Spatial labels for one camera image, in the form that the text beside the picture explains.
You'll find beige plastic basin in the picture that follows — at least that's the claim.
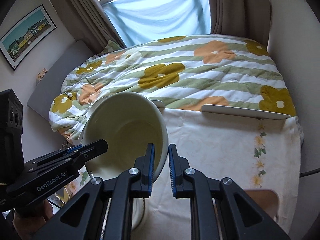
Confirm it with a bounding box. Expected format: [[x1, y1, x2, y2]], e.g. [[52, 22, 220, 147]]
[[245, 189, 279, 221]]

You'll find cream floral tablecloth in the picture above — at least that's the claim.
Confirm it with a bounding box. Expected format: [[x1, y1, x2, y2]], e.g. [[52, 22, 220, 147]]
[[69, 107, 302, 240]]

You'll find grey headboard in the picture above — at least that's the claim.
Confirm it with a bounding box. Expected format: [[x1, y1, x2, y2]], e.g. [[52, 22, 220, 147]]
[[27, 40, 93, 120]]

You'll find cream ceramic bowl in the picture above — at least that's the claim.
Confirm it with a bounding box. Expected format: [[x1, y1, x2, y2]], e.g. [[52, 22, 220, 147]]
[[82, 107, 169, 180]]

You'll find right brown curtain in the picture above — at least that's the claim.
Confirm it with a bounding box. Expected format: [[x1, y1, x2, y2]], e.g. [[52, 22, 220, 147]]
[[209, 0, 271, 46]]

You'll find person's left hand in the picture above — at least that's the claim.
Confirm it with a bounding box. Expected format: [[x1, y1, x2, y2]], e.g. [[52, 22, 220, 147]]
[[12, 199, 54, 239]]

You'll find blue window cloth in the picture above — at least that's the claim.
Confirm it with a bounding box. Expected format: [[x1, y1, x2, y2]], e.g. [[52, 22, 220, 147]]
[[103, 0, 211, 47]]

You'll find floral striped quilt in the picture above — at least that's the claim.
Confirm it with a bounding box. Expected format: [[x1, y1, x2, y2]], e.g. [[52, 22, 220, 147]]
[[49, 35, 296, 144]]

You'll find duck pattern plate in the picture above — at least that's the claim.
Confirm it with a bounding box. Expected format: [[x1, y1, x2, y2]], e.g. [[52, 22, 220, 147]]
[[48, 186, 71, 207]]

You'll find black cable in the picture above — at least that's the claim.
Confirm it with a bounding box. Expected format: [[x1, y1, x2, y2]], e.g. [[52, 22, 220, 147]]
[[299, 167, 320, 178]]

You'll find brown curtain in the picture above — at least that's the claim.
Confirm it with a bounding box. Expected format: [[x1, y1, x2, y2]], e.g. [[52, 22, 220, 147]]
[[66, 0, 126, 52], [209, 0, 271, 46]]

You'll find large white plate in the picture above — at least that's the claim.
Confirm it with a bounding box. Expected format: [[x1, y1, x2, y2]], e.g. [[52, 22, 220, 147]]
[[201, 104, 291, 120], [85, 92, 165, 120]]

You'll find framed harbour picture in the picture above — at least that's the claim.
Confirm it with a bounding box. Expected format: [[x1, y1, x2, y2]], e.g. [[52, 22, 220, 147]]
[[1, 5, 56, 70]]

